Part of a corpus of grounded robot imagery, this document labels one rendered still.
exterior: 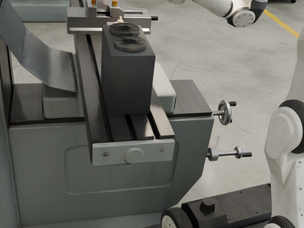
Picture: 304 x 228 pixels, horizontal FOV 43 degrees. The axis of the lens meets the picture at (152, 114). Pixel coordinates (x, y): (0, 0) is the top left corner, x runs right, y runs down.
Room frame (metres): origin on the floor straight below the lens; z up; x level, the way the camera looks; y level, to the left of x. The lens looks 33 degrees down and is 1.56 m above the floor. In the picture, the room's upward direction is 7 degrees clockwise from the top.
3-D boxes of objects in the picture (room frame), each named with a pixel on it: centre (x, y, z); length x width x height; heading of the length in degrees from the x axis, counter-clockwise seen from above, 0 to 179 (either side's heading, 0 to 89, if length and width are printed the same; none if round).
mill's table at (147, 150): (1.39, 0.21, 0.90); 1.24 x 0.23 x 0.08; 16
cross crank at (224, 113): (1.46, -0.29, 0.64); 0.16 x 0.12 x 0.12; 106
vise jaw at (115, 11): (1.58, 0.20, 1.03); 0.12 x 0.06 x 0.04; 16
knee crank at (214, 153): (1.34, -0.36, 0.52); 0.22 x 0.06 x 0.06; 106
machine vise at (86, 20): (1.57, 0.23, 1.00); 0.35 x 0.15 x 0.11; 106
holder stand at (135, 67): (1.02, 0.09, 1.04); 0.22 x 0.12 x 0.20; 16
